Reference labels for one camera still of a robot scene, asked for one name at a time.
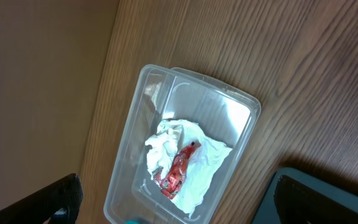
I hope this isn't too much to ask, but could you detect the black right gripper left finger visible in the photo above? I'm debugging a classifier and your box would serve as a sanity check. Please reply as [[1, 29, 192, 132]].
[[0, 173, 83, 224]]

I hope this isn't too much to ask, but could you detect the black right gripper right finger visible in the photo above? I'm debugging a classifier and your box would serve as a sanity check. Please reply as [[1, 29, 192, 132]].
[[273, 175, 358, 224]]

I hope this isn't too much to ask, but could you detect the red foil snack wrapper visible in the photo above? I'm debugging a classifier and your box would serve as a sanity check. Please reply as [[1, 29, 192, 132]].
[[152, 142, 201, 200]]

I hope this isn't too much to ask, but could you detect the large white napkin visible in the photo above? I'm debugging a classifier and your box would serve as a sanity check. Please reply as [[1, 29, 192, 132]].
[[145, 119, 232, 215]]

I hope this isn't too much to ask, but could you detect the clear plastic waste bin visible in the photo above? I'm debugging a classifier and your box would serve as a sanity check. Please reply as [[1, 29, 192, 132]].
[[104, 65, 261, 223]]

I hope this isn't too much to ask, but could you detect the black rectangular tray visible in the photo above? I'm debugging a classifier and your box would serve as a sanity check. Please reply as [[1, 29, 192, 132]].
[[252, 167, 358, 224]]

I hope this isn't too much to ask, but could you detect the teal serving tray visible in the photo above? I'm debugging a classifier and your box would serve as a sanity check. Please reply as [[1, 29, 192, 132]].
[[124, 220, 147, 224]]

